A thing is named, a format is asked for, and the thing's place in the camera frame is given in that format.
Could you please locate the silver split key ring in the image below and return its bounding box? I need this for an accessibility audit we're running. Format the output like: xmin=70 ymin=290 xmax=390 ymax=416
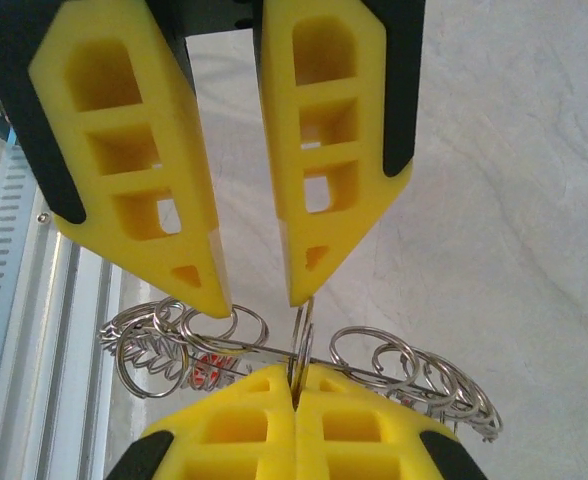
xmin=290 ymin=294 xmax=320 ymax=399
xmin=180 ymin=305 xmax=241 ymax=352
xmin=413 ymin=351 xmax=459 ymax=417
xmin=373 ymin=343 xmax=420 ymax=393
xmin=330 ymin=326 xmax=392 ymax=389
xmin=115 ymin=324 xmax=191 ymax=400
xmin=443 ymin=374 xmax=506 ymax=444
xmin=231 ymin=304 xmax=272 ymax=352

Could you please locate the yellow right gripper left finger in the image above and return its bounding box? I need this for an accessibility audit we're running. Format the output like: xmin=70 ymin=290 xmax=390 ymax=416
xmin=103 ymin=363 xmax=299 ymax=480

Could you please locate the key ring with red tags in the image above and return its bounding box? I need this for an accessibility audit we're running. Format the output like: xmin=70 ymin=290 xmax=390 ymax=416
xmin=185 ymin=335 xmax=495 ymax=417

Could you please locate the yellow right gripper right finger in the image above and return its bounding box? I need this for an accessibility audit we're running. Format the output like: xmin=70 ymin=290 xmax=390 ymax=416
xmin=295 ymin=363 xmax=491 ymax=480

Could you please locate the aluminium mounting rail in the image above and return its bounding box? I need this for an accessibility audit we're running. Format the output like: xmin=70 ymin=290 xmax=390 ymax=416
xmin=21 ymin=209 xmax=126 ymax=480

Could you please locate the red key tag white label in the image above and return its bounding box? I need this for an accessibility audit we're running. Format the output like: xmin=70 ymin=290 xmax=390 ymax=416
xmin=188 ymin=351 xmax=246 ymax=390

